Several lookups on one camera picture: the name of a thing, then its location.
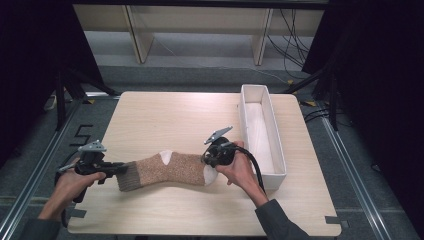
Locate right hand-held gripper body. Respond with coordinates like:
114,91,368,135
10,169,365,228
201,125,238,168

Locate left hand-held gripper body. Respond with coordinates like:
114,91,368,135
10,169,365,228
73,139,115,204

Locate white rectangular storage box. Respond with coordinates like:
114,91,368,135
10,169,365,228
238,83,288,192

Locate brown sock with white toe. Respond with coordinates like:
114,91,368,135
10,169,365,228
116,149,220,193

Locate person's right hand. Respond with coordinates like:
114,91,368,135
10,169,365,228
214,140,258,195

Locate person's left hand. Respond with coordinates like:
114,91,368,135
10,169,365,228
54,158,107,208

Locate grey tape strip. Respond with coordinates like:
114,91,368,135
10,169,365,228
324,215,350,230
69,208,88,220

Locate black metal stand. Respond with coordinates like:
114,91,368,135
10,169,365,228
283,66,340,132
54,68,122,132

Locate black curtain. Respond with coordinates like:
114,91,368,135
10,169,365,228
0,0,105,168
301,0,424,231

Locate beige wooden shelf unit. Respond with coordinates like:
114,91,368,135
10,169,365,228
73,3,326,66

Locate right hand-held gripper cable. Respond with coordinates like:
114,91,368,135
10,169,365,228
234,145,267,195

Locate hand-held gripper cable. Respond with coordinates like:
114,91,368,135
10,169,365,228
53,149,88,229
234,145,267,195

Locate metal floor rail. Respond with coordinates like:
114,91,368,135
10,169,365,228
320,116,393,240
0,98,85,240

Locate left hand-held gripper cable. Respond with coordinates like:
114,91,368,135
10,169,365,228
53,149,88,229

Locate black floor cables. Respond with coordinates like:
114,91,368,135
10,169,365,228
303,106,335,124

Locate bundle of hanging black cables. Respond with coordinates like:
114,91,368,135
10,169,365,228
266,8,313,72

